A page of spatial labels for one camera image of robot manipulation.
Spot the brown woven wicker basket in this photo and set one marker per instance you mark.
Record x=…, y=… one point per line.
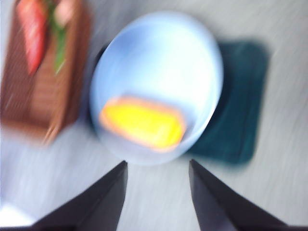
x=55, y=96

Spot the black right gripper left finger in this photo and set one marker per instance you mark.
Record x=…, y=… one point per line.
x=96, y=207

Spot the orange carrot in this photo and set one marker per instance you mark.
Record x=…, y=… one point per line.
x=33, y=36

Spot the pale brown egg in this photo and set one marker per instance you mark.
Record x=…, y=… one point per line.
x=65, y=10

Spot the light blue round plate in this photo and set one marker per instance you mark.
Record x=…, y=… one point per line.
x=156, y=60

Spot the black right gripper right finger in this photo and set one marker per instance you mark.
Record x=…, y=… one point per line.
x=221, y=207

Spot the dark green rectangular tray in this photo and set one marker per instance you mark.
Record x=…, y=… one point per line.
x=243, y=101

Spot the yellow-orange corn cob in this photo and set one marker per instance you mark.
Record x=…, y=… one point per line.
x=144, y=125

